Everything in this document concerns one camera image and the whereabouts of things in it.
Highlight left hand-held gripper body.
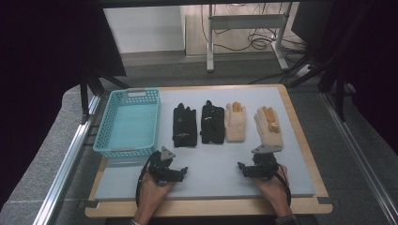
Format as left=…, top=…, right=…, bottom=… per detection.
left=145, top=145, right=180, bottom=186

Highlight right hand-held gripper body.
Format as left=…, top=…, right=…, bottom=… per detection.
left=247, top=143, right=283, bottom=181

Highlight beige fleece glove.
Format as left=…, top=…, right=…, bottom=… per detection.
left=223, top=101, right=247, bottom=143
left=253, top=105, right=284, bottom=150

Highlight black glove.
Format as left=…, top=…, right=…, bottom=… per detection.
left=200, top=99, right=226, bottom=145
left=172, top=102, right=199, bottom=148

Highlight teal plastic basket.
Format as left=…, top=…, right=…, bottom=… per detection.
left=92, top=87, right=161, bottom=159

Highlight person's left hand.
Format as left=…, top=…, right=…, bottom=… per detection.
left=136, top=173, right=175, bottom=218

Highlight person's right hand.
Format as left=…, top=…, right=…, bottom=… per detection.
left=253, top=164, right=293, bottom=218

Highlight grey table mat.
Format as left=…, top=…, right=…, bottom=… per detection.
left=94, top=86, right=315, bottom=202

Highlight black tape strip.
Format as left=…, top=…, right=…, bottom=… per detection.
left=316, top=196, right=334, bottom=206

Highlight black tripod stand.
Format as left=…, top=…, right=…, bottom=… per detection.
left=79, top=66, right=131, bottom=124
left=280, top=3, right=358, bottom=123

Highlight dark curtain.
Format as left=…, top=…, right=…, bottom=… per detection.
left=0, top=0, right=128, bottom=209
left=290, top=0, right=398, bottom=158

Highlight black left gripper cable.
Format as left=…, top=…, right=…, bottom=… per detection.
left=134, top=152, right=159, bottom=208

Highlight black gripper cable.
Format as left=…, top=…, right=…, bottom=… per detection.
left=134, top=152, right=159, bottom=208
left=272, top=164, right=293, bottom=208

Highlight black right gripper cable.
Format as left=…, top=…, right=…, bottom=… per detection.
left=272, top=164, right=293, bottom=208

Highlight aluminium rail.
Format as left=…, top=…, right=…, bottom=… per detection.
left=319, top=91, right=398, bottom=220
left=32, top=94, right=101, bottom=225

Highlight black floor cables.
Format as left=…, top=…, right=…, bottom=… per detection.
left=200, top=3, right=309, bottom=64

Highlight white desk frame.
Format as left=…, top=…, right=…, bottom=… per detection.
left=206, top=3, right=291, bottom=74

